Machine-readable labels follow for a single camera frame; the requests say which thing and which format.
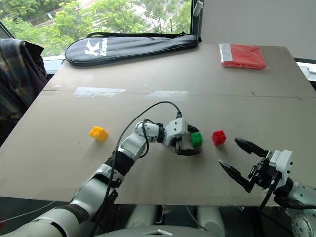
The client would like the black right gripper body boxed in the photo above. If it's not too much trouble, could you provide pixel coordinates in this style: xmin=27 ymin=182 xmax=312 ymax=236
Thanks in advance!
xmin=247 ymin=154 xmax=276 ymax=191

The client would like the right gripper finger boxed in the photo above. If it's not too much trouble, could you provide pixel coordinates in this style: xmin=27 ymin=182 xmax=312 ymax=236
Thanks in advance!
xmin=234 ymin=138 xmax=269 ymax=158
xmin=218 ymin=159 xmax=257 ymax=194

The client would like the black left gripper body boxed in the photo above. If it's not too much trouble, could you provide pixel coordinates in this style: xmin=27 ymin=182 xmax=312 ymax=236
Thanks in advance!
xmin=174 ymin=134 xmax=193 ymax=150

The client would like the green toy brick cube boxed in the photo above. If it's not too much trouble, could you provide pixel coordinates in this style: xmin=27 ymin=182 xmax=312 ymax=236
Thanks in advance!
xmin=191 ymin=132 xmax=204 ymax=148

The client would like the red toy brick cube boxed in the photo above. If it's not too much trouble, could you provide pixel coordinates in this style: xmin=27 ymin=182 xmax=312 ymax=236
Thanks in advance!
xmin=211 ymin=130 xmax=228 ymax=146

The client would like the white rounded robot leg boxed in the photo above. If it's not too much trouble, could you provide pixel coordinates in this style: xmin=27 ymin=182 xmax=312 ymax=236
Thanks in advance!
xmin=197 ymin=206 xmax=227 ymax=237

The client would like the yellow toy brick cube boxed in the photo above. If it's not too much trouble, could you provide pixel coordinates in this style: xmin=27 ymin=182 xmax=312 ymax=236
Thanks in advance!
xmin=88 ymin=126 xmax=110 ymax=142

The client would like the red packet in plastic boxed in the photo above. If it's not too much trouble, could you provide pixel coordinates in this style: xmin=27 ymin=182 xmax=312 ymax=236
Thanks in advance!
xmin=219 ymin=43 xmax=267 ymax=70

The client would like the clear tape patch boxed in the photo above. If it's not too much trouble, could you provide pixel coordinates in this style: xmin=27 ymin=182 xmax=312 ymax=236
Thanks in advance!
xmin=73 ymin=86 xmax=127 ymax=98

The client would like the black racket bag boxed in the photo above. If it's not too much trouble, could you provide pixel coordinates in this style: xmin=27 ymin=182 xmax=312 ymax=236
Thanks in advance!
xmin=64 ymin=31 xmax=202 ymax=67

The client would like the dark jacket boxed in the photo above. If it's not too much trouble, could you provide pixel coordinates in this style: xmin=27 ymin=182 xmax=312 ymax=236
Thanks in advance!
xmin=24 ymin=41 xmax=48 ymax=107

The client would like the plaid shirt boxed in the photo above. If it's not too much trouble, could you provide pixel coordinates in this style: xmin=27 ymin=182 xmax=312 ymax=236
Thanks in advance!
xmin=0 ymin=38 xmax=34 ymax=122

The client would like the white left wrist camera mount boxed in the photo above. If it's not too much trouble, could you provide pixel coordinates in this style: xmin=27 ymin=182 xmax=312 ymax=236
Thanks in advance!
xmin=163 ymin=118 xmax=191 ymax=147

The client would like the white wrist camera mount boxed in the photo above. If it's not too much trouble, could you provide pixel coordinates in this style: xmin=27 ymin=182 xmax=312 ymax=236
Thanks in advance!
xmin=163 ymin=118 xmax=191 ymax=147
xmin=268 ymin=149 xmax=294 ymax=186

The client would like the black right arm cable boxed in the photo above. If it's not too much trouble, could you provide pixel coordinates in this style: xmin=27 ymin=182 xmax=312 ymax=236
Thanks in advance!
xmin=258 ymin=176 xmax=277 ymax=210

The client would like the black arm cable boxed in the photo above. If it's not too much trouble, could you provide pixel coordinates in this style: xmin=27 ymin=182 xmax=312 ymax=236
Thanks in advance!
xmin=258 ymin=176 xmax=277 ymax=210
xmin=90 ymin=101 xmax=184 ymax=237

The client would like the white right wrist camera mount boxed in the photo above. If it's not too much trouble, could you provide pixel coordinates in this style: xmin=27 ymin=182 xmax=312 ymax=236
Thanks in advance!
xmin=268 ymin=149 xmax=294 ymax=186

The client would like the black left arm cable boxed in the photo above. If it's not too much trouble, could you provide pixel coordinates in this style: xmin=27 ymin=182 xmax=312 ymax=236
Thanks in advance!
xmin=90 ymin=101 xmax=184 ymax=237

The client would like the white window handle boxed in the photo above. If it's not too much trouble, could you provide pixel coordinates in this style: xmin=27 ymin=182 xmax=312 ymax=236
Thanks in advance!
xmin=193 ymin=0 xmax=204 ymax=17

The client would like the thin white cord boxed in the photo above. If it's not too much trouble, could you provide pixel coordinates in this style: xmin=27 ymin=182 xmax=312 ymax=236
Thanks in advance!
xmin=0 ymin=201 xmax=58 ymax=224

